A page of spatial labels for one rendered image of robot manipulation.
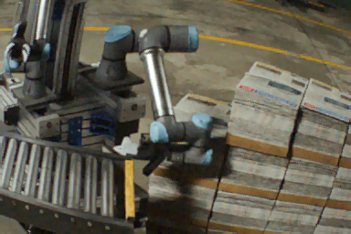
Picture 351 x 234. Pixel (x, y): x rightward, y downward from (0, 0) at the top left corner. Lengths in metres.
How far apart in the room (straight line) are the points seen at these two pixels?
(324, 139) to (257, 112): 0.36
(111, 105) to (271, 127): 0.83
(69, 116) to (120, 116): 0.25
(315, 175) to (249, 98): 0.49
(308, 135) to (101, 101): 1.07
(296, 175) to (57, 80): 1.22
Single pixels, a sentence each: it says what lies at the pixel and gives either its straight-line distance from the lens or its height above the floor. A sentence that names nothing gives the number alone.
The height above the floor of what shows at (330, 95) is 1.07.
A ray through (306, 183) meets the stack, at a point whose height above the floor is 0.72.
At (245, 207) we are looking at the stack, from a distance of 2.98.
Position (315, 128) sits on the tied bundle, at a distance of 2.77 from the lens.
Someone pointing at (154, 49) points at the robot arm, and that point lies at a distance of 2.84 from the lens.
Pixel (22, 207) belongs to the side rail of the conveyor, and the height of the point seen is 0.77.
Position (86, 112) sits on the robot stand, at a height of 0.69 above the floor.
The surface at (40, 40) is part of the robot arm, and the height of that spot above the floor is 1.17.
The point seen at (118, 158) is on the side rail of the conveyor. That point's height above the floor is 0.80.
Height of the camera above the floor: 2.07
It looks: 23 degrees down
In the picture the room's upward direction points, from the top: 8 degrees clockwise
